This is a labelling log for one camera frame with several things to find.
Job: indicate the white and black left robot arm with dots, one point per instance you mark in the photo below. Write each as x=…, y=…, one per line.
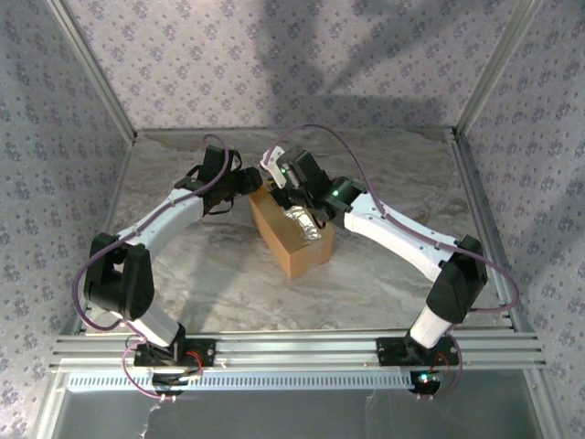
x=160, y=215

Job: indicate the brown cardboard express box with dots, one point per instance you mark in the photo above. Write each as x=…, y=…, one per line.
x=297, y=260

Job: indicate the clear packing tape strip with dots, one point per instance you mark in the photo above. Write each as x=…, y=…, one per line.
x=304, y=226

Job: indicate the black connector bracket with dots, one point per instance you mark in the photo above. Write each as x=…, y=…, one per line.
x=164, y=380

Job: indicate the black controller board with LED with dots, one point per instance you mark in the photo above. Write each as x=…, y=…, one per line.
x=427, y=386

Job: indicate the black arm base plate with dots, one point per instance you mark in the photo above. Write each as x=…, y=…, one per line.
x=388, y=352
x=205, y=352

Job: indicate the thin aluminium floor rail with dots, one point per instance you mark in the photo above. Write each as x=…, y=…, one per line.
x=297, y=131

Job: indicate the grey metal panel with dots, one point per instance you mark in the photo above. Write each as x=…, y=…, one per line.
x=297, y=416

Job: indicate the aluminium mounting rail beam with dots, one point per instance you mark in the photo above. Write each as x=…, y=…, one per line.
x=297, y=347

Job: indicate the short aluminium frame post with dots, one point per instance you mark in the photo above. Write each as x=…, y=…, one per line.
x=48, y=407
x=546, y=411

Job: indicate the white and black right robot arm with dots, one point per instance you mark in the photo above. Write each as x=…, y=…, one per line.
x=397, y=233

